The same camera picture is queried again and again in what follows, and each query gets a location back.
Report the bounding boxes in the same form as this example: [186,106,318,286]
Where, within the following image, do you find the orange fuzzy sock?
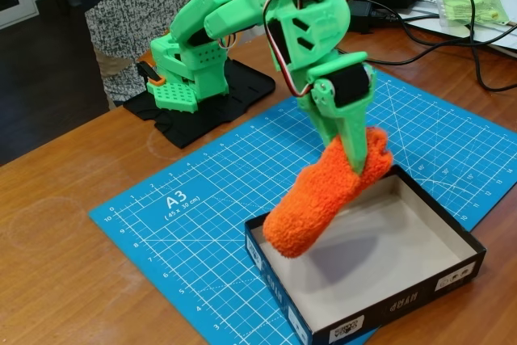
[262,126,393,259]

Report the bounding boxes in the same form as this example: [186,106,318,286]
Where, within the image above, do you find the large black power adapter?
[346,0,374,36]

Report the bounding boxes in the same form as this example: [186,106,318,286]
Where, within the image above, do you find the black cardboard box white inside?
[244,165,487,345]

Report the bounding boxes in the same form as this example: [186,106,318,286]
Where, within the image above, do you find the clear bag with green parts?
[437,0,511,32]

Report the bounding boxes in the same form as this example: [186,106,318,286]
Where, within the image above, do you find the blue A3 cutting mat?
[87,60,517,345]

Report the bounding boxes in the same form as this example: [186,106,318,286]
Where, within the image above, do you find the white paper sheets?
[397,0,517,59]

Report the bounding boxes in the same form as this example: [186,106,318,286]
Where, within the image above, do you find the orange and black table clamp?
[136,60,166,88]

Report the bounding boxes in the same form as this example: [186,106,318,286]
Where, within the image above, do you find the person in speckled grey top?
[66,0,228,111]

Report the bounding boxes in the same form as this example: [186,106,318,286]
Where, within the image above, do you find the long black power cable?
[337,0,517,67]

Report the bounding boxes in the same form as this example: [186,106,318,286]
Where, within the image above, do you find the red white black servo wire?
[217,0,360,99]

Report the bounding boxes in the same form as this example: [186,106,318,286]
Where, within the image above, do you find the black cable over plastic bag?
[419,0,517,93]

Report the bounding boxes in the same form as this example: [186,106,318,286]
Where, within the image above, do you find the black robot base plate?
[122,57,277,149]

